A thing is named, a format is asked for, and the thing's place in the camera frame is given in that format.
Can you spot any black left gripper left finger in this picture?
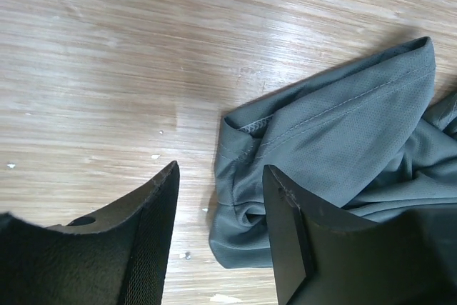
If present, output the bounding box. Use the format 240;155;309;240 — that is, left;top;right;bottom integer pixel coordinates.
1;162;179;304

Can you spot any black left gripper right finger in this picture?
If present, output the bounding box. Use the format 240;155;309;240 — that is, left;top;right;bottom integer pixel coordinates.
263;165;456;304

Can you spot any grey t shirt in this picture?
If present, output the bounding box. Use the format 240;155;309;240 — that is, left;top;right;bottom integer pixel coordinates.
209;36;456;269

